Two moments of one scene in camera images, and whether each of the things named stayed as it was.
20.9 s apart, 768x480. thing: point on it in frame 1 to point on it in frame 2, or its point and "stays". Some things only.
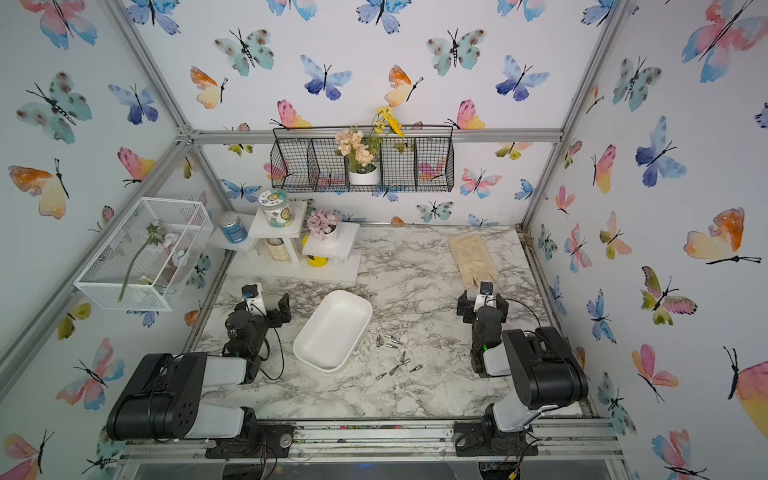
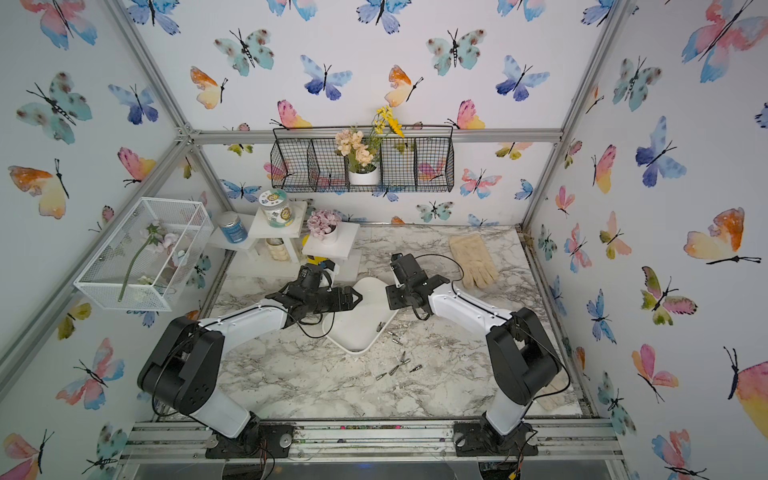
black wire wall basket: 363,159 stays
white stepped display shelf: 273,252 stays
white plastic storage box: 329,338 to 356,330
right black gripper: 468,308 to 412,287
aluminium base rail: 581,441 stays
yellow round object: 317,261 stays
